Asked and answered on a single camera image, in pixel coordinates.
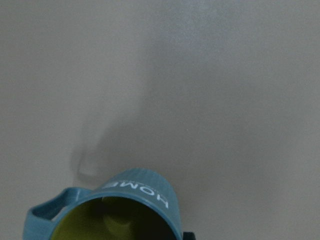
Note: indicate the blue mug yellow inside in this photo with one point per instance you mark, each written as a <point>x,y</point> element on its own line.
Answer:
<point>137,204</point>

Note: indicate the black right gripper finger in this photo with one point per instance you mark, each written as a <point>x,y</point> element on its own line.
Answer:
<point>188,235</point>

